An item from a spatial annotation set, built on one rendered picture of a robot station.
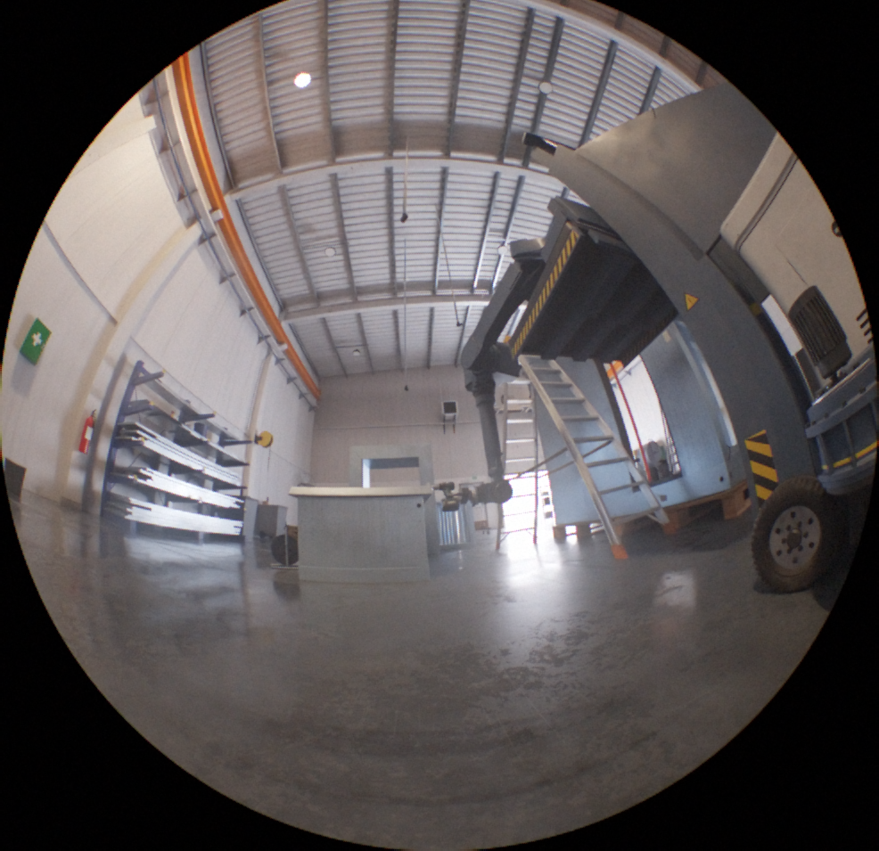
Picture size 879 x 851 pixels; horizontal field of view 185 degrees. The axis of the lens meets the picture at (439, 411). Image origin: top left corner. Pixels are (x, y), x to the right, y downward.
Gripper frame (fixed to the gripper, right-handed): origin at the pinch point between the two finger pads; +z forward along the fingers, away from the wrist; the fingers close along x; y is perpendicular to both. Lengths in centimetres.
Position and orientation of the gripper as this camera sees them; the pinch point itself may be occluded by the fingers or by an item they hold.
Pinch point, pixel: (449, 496)
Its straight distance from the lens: 193.2
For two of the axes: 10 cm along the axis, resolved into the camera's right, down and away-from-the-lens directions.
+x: 0.7, -8.2, -5.6
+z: -9.9, 0.2, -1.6
